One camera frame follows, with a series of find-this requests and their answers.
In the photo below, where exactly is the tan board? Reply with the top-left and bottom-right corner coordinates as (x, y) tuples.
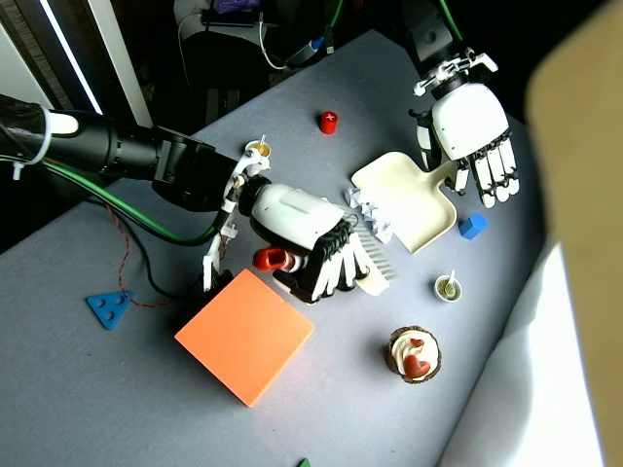
(528, 0), (623, 467)

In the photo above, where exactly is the cream brush with red-tipped handle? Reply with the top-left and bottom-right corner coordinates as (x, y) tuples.
(251, 201), (398, 298)

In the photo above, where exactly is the thin green cable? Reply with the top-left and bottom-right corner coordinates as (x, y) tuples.
(437, 0), (463, 43)

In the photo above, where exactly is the orange square block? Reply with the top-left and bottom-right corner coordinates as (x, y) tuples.
(173, 269), (316, 408)

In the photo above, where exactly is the small cup with yellow filling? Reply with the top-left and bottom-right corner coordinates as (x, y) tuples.
(242, 133), (272, 160)

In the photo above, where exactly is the black chair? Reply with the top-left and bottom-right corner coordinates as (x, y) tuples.
(174, 9), (303, 127)

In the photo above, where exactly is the white post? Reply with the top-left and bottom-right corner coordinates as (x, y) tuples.
(87, 0), (155, 128)

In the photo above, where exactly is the blue triangle with three holes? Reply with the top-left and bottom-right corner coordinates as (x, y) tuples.
(86, 290), (134, 332)

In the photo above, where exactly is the blue block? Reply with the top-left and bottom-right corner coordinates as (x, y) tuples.
(458, 212), (490, 241)

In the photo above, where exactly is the white cable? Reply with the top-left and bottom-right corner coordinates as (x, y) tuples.
(257, 14), (293, 72)

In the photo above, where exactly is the thin red wire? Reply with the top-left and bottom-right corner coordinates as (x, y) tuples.
(104, 203), (171, 308)

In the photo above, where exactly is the small cup with green filling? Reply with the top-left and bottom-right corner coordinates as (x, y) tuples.
(433, 269), (463, 303)

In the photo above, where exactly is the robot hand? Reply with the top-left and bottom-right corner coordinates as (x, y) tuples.
(408, 81), (521, 210)
(247, 182), (372, 305)

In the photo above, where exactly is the thick green cable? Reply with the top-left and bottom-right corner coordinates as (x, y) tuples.
(0, 155), (230, 246)

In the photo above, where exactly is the black cable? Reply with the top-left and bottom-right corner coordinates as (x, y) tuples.
(72, 194), (205, 299)

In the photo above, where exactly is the grey table cloth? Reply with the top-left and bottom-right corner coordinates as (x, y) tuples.
(0, 28), (556, 467)

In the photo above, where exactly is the toy cupcake with red hearts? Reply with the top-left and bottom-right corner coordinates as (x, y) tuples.
(386, 325), (443, 385)

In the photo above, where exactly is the white narrow bar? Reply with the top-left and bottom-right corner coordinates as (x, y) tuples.
(38, 0), (103, 116)

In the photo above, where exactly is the cream plastic dustpan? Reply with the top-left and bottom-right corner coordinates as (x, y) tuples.
(349, 151), (458, 255)

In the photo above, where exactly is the grey and blue connector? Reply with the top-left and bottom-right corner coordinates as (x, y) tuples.
(286, 36), (325, 67)

